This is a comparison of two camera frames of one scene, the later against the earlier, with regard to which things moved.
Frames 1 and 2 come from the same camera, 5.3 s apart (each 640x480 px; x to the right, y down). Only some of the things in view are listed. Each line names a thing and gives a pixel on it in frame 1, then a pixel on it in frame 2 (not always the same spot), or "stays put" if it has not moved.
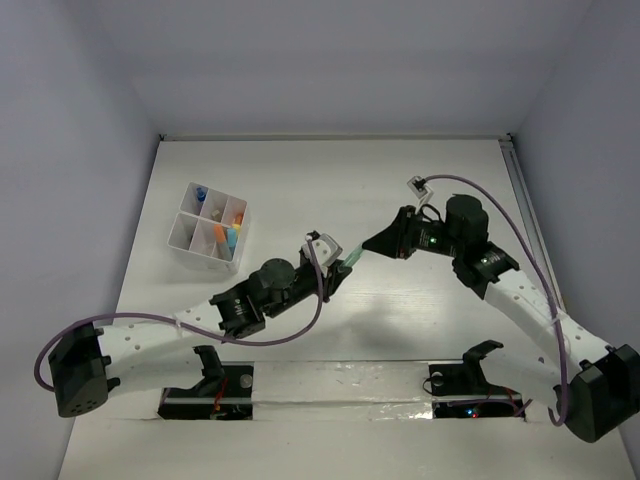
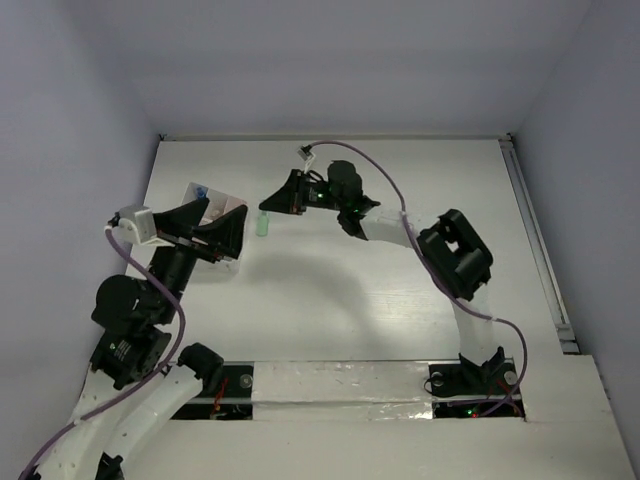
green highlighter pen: (353, 257) → (262, 224)
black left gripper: (334, 274) → (226, 232)
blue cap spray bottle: (201, 193) stays put
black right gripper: (396, 239) → (291, 195)
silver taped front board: (341, 391) stays put
